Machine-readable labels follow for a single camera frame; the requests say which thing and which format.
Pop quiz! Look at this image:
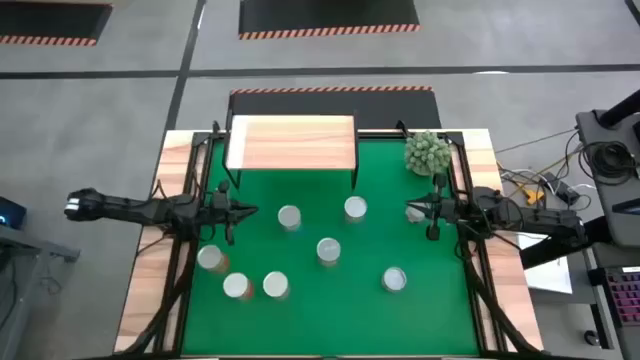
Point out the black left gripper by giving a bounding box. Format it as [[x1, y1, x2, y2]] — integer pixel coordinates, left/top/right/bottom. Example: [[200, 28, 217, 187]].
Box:
[[199, 179, 260, 246]]

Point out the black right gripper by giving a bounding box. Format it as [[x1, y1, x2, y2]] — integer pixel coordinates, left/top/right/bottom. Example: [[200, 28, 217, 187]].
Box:
[[405, 173, 459, 242]]

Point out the Cherries label tin can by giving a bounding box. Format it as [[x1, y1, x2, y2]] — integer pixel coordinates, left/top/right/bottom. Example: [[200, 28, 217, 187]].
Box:
[[343, 195, 369, 224], [277, 204, 303, 232]]

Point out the Pineapple label tin can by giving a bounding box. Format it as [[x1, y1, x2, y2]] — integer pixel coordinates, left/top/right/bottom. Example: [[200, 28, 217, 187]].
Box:
[[222, 272, 255, 301], [196, 244, 232, 275]]

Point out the Peaches label tin can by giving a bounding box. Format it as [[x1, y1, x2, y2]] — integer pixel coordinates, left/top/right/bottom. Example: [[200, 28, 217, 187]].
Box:
[[262, 270, 291, 300]]

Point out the green sliced peaches tin can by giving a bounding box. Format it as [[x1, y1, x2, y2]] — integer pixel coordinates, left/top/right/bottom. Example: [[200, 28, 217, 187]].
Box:
[[381, 266, 408, 294]]

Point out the Oranges label tin can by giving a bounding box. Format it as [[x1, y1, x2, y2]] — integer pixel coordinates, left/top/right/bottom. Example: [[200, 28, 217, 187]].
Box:
[[316, 237, 343, 267]]

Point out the wooden shelf with black legs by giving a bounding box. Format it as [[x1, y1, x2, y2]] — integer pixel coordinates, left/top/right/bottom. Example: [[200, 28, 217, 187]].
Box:
[[221, 113, 360, 191]]

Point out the small green potted plant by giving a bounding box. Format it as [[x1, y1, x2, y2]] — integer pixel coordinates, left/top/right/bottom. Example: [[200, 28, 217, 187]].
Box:
[[403, 129, 454, 177]]

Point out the black hazard-striped floor mat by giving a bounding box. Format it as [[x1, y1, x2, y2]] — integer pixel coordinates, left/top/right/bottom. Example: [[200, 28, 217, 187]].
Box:
[[238, 0, 422, 41], [228, 85, 443, 130], [0, 0, 114, 48]]

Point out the black power adapter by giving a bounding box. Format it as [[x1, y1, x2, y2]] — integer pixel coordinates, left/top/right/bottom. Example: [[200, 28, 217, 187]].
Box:
[[543, 171, 577, 202]]

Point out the green table mat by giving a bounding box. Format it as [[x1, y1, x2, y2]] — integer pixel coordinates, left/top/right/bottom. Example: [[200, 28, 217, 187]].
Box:
[[180, 139, 481, 357]]

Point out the black diagonal support bar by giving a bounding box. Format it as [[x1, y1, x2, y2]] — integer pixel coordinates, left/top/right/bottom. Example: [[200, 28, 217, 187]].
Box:
[[519, 216, 602, 271]]

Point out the white paper sheet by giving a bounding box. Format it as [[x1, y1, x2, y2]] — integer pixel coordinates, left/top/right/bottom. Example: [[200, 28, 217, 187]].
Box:
[[514, 232, 574, 295]]

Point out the black pole stand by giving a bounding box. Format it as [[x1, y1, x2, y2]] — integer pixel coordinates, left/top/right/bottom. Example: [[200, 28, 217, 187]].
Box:
[[597, 88, 640, 129]]

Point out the backlit computer keyboard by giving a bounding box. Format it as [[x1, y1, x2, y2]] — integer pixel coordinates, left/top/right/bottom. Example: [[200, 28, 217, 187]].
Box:
[[603, 266, 640, 327]]

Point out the grey side desk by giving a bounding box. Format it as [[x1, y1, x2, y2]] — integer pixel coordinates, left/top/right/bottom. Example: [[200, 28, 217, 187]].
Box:
[[0, 224, 81, 360]]

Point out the black device with blue light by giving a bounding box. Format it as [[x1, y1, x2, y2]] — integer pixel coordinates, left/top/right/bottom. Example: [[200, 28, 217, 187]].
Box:
[[0, 196, 28, 231]]

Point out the black aluminium table frame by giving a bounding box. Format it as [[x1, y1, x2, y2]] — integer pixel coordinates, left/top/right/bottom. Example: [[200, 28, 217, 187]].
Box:
[[119, 119, 546, 360]]

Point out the yellow cable connector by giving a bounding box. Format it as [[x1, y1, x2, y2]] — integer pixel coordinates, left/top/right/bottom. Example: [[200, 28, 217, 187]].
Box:
[[521, 186, 547, 206]]

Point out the coiled black cable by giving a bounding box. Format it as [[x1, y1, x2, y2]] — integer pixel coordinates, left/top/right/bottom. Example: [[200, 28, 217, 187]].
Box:
[[581, 140, 640, 181]]

